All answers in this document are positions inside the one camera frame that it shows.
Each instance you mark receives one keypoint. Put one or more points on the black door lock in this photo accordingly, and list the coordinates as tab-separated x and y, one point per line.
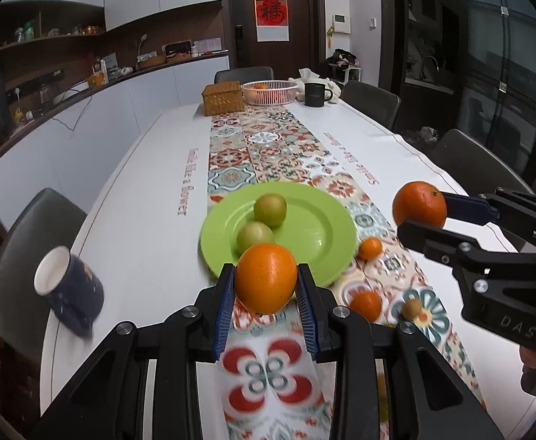
239	46

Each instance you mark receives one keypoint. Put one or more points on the dark blue mug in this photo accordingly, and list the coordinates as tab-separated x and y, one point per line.
78	293

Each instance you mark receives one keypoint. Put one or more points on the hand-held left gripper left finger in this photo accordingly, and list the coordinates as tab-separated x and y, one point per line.
224	316

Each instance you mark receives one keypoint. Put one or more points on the white lower cabinets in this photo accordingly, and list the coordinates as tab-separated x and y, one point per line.
126	110

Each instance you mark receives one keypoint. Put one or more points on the patterned table runner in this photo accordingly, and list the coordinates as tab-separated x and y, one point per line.
272	156

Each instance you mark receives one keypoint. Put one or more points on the medium orange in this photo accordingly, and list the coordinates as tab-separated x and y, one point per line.
366	305

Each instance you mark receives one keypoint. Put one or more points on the black box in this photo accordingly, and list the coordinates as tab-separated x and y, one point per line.
177	50

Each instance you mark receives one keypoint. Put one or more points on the wicker box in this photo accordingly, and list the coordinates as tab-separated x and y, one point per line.
222	98

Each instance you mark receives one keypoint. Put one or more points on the white rack with dark clothes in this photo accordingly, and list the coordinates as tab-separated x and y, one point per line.
343	62

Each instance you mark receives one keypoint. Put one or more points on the tangerine with green stem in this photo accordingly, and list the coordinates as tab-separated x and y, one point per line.
419	204

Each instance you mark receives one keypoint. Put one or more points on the small brownish green fruit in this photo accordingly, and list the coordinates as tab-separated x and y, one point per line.
412	308

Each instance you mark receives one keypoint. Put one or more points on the yellow-green apple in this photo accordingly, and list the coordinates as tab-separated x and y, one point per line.
271	208

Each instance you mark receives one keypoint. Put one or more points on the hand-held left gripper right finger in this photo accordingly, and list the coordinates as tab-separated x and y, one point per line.
305	316

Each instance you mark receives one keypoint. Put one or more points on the green plate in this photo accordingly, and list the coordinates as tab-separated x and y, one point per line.
316	233

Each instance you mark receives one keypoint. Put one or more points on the red and white door poster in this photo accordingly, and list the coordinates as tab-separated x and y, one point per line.
270	13

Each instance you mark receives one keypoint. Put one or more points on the black mug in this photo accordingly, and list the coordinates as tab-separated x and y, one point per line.
314	95

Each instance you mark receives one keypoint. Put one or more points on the white paper sign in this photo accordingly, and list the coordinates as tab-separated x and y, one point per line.
209	46

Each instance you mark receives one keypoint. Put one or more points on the large green apple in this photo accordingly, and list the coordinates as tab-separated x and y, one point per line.
254	236

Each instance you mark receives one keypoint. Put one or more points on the black waste bag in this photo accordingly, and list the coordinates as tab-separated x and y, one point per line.
426	135

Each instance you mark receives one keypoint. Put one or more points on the orange fruit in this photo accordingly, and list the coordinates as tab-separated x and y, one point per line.
260	86

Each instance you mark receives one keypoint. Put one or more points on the grey chair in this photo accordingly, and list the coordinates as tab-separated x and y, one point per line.
242	74
373	101
25	247
474	160

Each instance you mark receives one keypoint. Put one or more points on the glass kettle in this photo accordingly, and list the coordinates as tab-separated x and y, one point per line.
47	95

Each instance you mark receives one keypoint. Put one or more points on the small orange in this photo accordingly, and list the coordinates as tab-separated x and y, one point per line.
370	248

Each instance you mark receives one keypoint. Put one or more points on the wicker tray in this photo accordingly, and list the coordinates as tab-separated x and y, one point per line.
152	61

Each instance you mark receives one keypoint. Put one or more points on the chrome faucet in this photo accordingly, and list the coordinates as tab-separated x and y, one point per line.
431	62

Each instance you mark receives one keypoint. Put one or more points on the large orange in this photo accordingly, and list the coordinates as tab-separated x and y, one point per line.
265	277

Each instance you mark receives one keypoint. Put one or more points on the glass sliding door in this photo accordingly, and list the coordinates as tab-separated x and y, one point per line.
501	55

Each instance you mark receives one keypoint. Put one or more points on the dark brown door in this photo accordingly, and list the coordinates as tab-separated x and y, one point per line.
302	18

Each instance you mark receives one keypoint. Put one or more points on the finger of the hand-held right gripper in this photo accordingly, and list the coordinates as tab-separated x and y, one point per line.
428	240
467	208

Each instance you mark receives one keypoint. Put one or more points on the white desk lamp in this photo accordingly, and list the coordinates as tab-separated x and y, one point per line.
141	43

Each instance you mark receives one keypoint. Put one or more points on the white intercom panel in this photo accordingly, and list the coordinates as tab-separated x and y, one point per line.
341	24

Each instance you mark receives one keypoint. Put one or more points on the white crumpled cloth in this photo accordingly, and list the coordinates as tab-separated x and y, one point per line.
332	86

